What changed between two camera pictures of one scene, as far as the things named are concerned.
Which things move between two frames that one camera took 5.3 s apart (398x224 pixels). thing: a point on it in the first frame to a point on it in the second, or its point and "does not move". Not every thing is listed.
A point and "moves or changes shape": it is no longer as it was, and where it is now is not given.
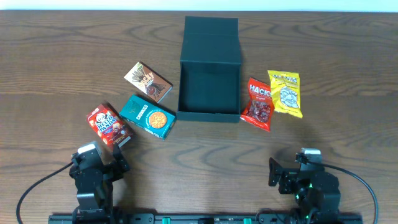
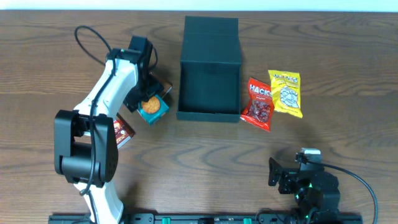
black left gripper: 122,162 to 156,85
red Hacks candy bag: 259,107 does not move
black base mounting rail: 208,218 does not move
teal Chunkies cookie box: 148,116 moves or changes shape
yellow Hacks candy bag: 285,90 does not move
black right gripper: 275,175 does not move
